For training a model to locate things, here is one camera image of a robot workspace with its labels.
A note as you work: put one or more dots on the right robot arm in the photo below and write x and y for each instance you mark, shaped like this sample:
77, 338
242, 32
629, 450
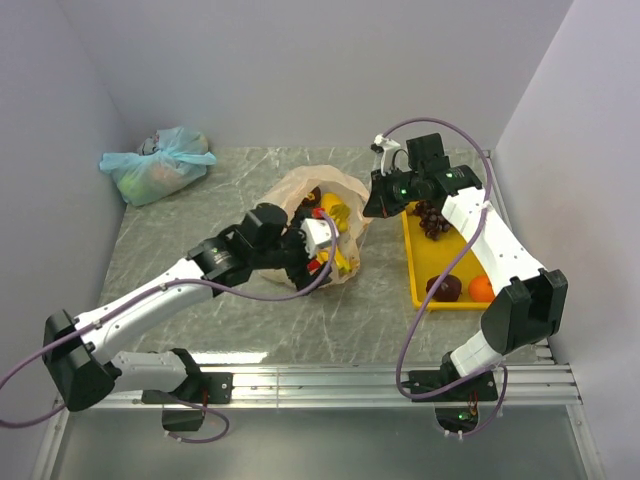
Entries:
529, 299

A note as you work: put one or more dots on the yellow plastic tray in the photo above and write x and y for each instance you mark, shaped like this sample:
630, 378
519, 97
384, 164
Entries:
427, 258

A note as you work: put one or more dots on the red fake pepper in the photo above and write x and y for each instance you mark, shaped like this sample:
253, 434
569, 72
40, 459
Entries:
314, 265

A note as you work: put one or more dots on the orange fake fruit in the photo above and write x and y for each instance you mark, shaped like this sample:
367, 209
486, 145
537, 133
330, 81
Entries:
481, 290

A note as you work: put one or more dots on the orange translucent plastic bag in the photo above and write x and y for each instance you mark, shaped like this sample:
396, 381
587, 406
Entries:
341, 196

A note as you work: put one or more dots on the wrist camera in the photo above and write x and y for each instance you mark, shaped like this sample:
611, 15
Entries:
385, 150
318, 232

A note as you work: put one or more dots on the blue tied plastic bag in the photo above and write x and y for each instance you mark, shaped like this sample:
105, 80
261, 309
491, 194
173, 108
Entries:
163, 164

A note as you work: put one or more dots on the dark red mangosteen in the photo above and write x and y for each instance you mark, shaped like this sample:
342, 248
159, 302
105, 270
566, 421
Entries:
449, 290

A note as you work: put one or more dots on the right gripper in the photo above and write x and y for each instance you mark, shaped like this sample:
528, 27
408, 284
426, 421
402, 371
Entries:
379, 201

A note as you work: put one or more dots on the red grape bunch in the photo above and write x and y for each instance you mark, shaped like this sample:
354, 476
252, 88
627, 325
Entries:
312, 199
431, 220

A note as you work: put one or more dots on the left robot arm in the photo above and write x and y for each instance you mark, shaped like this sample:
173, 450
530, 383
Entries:
85, 354

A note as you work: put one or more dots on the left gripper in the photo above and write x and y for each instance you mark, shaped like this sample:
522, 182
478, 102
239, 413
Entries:
299, 273

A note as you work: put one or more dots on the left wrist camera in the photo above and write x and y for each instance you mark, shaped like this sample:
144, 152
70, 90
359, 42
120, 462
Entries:
318, 232

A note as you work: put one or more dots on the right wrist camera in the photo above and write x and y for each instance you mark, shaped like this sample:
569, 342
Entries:
385, 150

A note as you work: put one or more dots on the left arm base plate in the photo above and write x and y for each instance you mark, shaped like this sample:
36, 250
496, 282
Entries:
214, 388

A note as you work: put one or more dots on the yellow fake mango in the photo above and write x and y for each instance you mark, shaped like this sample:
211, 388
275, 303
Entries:
330, 201

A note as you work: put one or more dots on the yellow fake banana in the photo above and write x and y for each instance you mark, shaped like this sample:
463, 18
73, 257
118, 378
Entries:
341, 218

